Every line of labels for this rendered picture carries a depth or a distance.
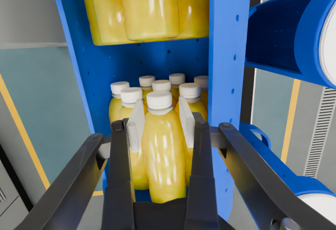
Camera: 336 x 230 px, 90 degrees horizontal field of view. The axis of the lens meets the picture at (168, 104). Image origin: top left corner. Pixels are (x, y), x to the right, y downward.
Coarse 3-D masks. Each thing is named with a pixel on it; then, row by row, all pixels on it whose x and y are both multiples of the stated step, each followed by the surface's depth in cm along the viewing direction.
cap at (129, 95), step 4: (128, 88) 31; (132, 88) 31; (136, 88) 31; (140, 88) 31; (120, 92) 30; (124, 92) 29; (128, 92) 29; (132, 92) 29; (136, 92) 29; (140, 92) 30; (124, 96) 29; (128, 96) 29; (132, 96) 29; (136, 96) 29; (140, 96) 30; (124, 100) 29; (128, 100) 29; (132, 100) 29
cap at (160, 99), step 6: (162, 90) 27; (150, 96) 25; (156, 96) 24; (162, 96) 24; (168, 96) 25; (150, 102) 25; (156, 102) 24; (162, 102) 24; (168, 102) 25; (156, 108) 25
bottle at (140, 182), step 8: (128, 104) 29; (144, 104) 32; (120, 112) 30; (128, 112) 29; (144, 112) 30; (136, 152) 31; (136, 160) 31; (144, 160) 32; (136, 168) 32; (144, 168) 32; (136, 176) 33; (144, 176) 33; (136, 184) 34; (144, 184) 34
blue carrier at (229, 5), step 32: (64, 0) 26; (224, 0) 17; (64, 32) 26; (224, 32) 18; (96, 64) 34; (128, 64) 41; (160, 64) 44; (192, 64) 41; (224, 64) 19; (96, 96) 34; (224, 96) 21; (96, 128) 33; (224, 192) 27
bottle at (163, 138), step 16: (160, 112) 25; (144, 128) 26; (160, 128) 24; (176, 128) 25; (144, 144) 26; (160, 144) 25; (176, 144) 26; (160, 160) 26; (176, 160) 27; (160, 176) 27; (176, 176) 27; (160, 192) 28; (176, 192) 29
